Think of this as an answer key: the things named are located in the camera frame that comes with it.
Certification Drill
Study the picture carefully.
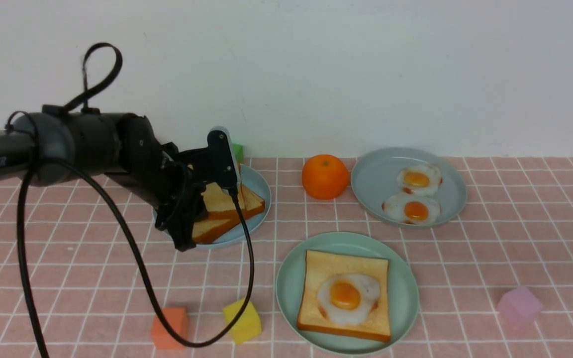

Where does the pink cube block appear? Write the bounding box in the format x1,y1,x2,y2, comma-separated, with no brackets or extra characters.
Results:
496,286,544,329

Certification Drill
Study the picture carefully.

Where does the orange cube block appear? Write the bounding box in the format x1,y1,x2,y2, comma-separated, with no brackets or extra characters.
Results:
151,306,190,351

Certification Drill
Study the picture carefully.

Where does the teal green empty plate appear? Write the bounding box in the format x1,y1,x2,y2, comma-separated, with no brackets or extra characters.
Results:
275,232,420,357

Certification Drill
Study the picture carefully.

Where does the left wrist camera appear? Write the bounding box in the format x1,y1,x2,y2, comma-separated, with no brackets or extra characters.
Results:
207,126,240,193

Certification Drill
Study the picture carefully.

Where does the orange mandarin fruit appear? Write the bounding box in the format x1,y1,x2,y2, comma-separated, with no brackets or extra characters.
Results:
301,154,350,200

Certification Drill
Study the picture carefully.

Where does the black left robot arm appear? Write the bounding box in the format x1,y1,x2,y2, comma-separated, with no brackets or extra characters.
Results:
0,112,225,252

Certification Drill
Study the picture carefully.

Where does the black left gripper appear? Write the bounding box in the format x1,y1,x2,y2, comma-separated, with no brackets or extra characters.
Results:
146,141,213,252

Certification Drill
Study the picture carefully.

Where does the toast slice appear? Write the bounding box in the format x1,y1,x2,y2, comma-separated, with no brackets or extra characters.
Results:
202,183,265,220
192,218,240,245
296,250,392,342

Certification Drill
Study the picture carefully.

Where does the grey-blue egg plate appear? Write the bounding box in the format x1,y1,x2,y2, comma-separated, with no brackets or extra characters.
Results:
352,147,468,228

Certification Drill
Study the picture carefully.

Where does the fried egg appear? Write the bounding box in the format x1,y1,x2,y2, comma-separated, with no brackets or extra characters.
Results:
316,273,381,326
396,164,443,196
382,192,441,226

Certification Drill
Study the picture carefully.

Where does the green cube block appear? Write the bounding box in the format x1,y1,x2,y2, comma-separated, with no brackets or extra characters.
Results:
232,143,245,164

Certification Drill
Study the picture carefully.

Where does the yellow cube block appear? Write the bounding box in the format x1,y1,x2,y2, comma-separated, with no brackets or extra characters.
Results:
223,299,262,345

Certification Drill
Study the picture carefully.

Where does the light blue bread plate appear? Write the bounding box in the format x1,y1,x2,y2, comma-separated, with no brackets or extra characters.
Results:
151,164,272,250

